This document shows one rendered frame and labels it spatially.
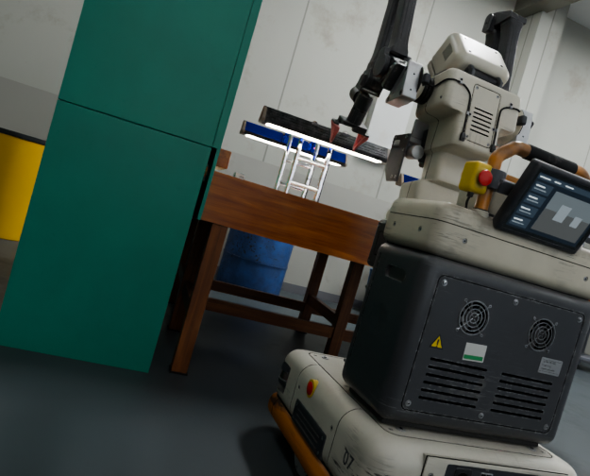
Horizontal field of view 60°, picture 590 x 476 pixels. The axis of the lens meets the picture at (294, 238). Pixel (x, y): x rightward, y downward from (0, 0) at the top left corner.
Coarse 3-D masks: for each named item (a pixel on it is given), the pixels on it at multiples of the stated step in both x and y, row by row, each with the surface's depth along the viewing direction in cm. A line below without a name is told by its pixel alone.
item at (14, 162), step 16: (0, 128) 337; (0, 144) 338; (16, 144) 338; (32, 144) 342; (0, 160) 338; (16, 160) 339; (32, 160) 344; (0, 176) 339; (16, 176) 341; (32, 176) 347; (0, 192) 340; (16, 192) 343; (0, 208) 341; (16, 208) 345; (0, 224) 343; (16, 224) 348; (16, 240) 351
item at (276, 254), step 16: (240, 240) 397; (256, 240) 393; (272, 240) 395; (224, 256) 408; (240, 256) 396; (256, 256) 394; (272, 256) 397; (288, 256) 411; (224, 272) 403; (240, 272) 395; (256, 272) 394; (272, 272) 400; (256, 288) 396; (272, 288) 403
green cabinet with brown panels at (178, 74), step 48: (96, 0) 167; (144, 0) 171; (192, 0) 174; (240, 0) 178; (96, 48) 168; (144, 48) 172; (192, 48) 176; (240, 48) 180; (96, 96) 170; (144, 96) 174; (192, 96) 178
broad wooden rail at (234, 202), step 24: (216, 192) 187; (240, 192) 189; (264, 192) 192; (216, 216) 188; (240, 216) 190; (264, 216) 192; (288, 216) 195; (312, 216) 197; (336, 216) 200; (360, 216) 202; (288, 240) 196; (312, 240) 198; (336, 240) 201; (360, 240) 203
